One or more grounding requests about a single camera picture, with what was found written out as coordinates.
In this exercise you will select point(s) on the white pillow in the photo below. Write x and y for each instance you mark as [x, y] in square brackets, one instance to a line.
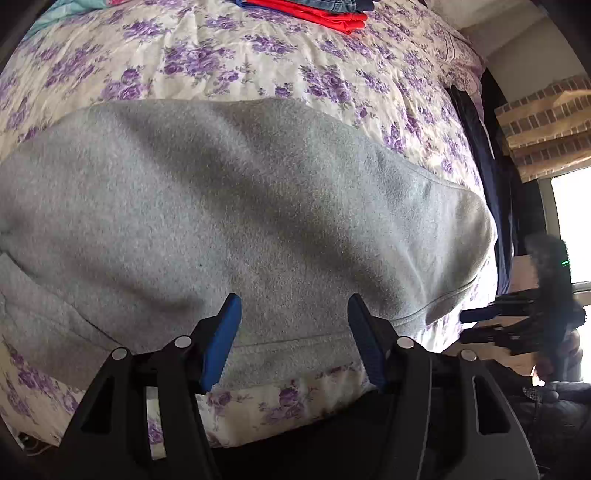
[464, 14]

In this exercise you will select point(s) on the brick pattern curtain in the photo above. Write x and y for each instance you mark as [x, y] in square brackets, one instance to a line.
[548, 132]

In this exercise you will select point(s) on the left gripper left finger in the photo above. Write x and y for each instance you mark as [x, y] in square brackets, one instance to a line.
[194, 363]

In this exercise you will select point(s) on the folded red garment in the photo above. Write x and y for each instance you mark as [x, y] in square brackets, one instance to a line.
[346, 23]

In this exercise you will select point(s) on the colourful floral folded quilt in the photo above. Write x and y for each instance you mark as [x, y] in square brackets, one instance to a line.
[63, 9]

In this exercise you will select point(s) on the dark navy garment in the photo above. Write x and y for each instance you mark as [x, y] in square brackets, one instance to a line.
[495, 185]

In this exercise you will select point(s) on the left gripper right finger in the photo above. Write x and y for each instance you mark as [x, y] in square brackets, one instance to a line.
[388, 358]

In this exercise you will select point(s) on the grey sweatpants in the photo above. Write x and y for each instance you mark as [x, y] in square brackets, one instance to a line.
[125, 223]

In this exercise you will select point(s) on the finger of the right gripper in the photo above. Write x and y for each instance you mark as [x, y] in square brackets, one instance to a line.
[519, 338]
[502, 306]

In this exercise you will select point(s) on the folded blue jeans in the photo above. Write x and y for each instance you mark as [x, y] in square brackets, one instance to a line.
[340, 6]

